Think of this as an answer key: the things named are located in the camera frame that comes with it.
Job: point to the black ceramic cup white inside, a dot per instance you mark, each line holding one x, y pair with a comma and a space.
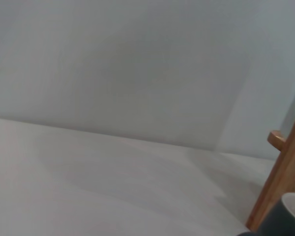
275, 218

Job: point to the wooden dispenser stand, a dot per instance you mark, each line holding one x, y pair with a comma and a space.
280, 172

